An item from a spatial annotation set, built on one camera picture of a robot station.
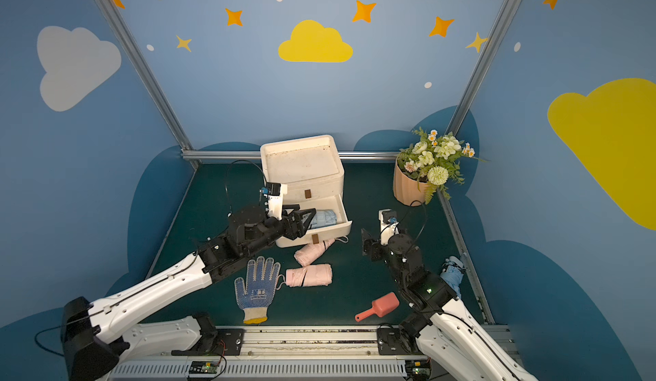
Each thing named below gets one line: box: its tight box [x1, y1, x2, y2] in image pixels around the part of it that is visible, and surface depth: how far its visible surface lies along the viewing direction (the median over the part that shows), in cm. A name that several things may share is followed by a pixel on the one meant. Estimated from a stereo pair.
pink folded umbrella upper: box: [293, 239, 336, 267], surface depth 92 cm
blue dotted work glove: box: [234, 256, 282, 324], surface depth 85 cm
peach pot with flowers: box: [392, 127, 487, 206], surface depth 87 cm
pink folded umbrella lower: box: [285, 263, 334, 288], surface depth 86 cm
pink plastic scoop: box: [354, 292, 400, 323], surface depth 82 cm
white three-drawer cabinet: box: [260, 134, 353, 249], surface depth 91 cm
